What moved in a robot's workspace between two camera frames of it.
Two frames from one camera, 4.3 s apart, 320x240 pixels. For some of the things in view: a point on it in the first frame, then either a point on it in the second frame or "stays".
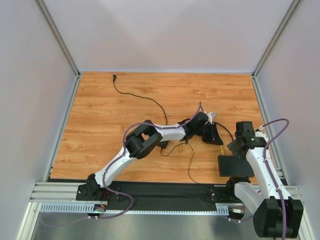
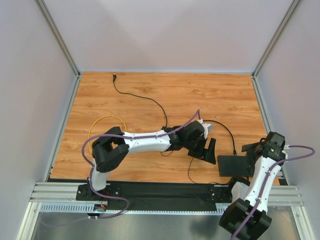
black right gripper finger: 234,148 to 246,147
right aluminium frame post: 276,34 stays
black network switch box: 229,166 stays
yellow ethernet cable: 222,149 to 90,150
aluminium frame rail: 44,191 stays
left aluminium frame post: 61,43 stays
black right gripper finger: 241,155 to 250,161
